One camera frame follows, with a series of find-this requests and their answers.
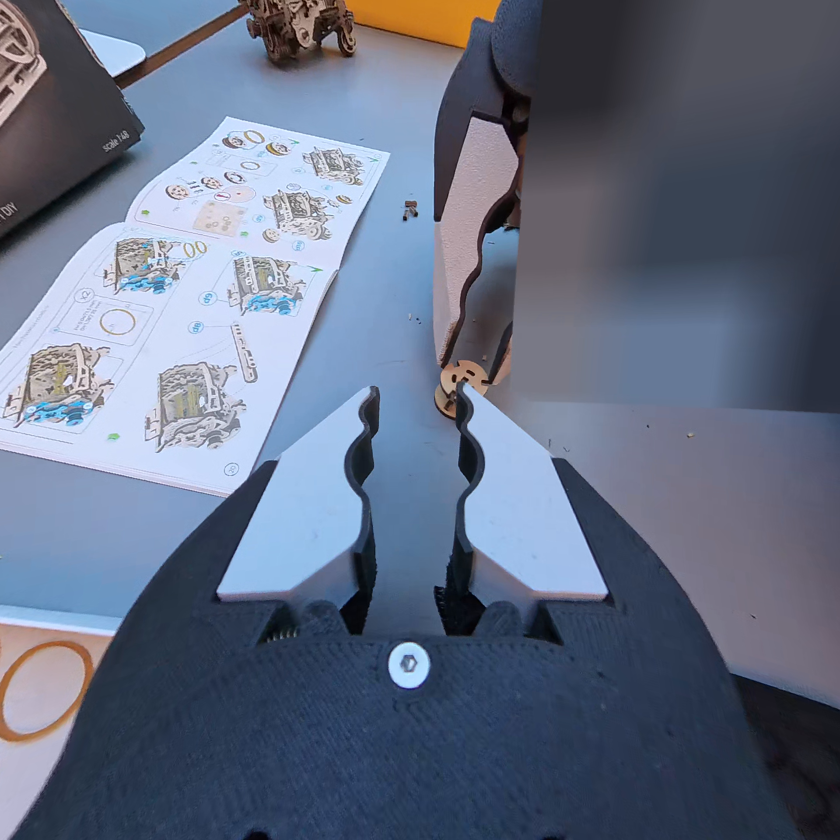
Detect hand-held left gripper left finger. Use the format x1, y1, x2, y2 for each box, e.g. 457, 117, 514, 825
217, 385, 382, 636

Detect person's dark clothing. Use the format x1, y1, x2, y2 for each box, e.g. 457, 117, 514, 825
728, 676, 840, 840

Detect black model kit box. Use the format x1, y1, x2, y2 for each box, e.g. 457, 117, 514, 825
0, 0, 145, 237

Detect assembled wooden model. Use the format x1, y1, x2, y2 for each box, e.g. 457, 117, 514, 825
238, 0, 358, 64

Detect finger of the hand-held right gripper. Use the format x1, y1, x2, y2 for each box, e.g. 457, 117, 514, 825
484, 320, 515, 388
433, 112, 524, 367

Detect tan rubber ring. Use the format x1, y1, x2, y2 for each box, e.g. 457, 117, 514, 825
0, 640, 95, 742

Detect notched round wooden disc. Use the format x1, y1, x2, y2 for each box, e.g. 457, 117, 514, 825
441, 357, 490, 395

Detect illustrated instruction booklet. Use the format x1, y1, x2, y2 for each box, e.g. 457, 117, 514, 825
0, 117, 391, 496

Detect white cardboard box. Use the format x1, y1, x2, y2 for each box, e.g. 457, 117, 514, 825
0, 605, 122, 840

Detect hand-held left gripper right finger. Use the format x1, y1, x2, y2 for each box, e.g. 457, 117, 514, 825
433, 381, 609, 637

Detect yellow plastic bin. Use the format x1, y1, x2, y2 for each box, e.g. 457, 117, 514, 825
344, 0, 506, 48

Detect grey desk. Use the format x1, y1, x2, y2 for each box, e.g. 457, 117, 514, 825
0, 0, 840, 710

